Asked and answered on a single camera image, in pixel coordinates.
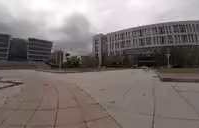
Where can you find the low raised planter kerb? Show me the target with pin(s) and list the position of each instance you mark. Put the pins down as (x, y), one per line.
(183, 78)

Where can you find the row of trees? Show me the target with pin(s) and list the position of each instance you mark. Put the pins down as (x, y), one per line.
(183, 57)

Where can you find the pole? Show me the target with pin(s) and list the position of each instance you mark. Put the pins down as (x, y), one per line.
(168, 60)

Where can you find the grey striped building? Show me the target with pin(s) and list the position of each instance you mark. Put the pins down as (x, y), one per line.
(7, 46)

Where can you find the large white curved building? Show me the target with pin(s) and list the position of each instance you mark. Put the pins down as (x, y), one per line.
(153, 37)

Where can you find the low grey wall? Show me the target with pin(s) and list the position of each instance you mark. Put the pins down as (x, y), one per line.
(13, 65)

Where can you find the small distant building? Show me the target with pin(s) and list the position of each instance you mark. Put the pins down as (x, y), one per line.
(61, 57)

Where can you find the grey paved plaza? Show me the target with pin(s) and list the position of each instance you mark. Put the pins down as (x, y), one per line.
(120, 96)

